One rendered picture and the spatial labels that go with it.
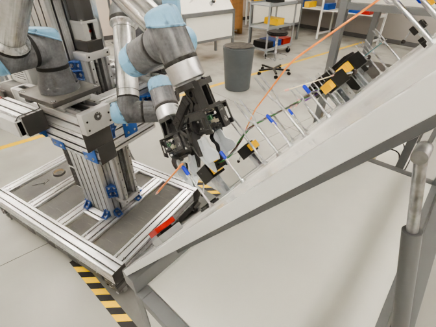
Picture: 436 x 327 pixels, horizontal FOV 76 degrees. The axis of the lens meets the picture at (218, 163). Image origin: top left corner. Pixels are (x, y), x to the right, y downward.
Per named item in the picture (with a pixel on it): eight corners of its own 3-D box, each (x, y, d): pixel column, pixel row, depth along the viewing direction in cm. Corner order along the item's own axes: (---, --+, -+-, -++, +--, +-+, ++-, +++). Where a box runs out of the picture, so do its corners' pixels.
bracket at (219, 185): (230, 189, 73) (218, 174, 73) (234, 187, 71) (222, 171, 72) (218, 199, 70) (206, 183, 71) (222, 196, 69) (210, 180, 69)
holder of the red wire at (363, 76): (389, 67, 93) (368, 43, 94) (368, 84, 87) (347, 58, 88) (377, 76, 97) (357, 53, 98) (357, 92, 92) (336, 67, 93)
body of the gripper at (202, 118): (212, 137, 58) (189, 82, 54) (190, 141, 65) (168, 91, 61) (236, 123, 62) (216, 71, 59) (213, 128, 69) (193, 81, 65)
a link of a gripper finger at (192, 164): (187, 185, 76) (178, 154, 78) (196, 187, 81) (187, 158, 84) (198, 180, 75) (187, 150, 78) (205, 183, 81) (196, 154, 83)
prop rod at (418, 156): (429, 152, 27) (403, 335, 40) (434, 141, 29) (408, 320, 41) (410, 150, 28) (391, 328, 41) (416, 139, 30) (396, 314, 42)
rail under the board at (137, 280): (125, 282, 83) (121, 269, 79) (308, 134, 155) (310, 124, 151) (136, 294, 80) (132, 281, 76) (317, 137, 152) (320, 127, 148)
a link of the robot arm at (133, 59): (156, 71, 74) (185, 56, 67) (126, 84, 66) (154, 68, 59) (142, 41, 72) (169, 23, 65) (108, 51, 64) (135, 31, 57)
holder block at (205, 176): (216, 177, 75) (207, 165, 75) (225, 169, 70) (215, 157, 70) (205, 185, 72) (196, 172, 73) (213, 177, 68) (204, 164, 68)
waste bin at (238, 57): (220, 92, 418) (220, 48, 381) (224, 82, 454) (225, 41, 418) (250, 94, 411) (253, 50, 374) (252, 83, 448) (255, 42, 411)
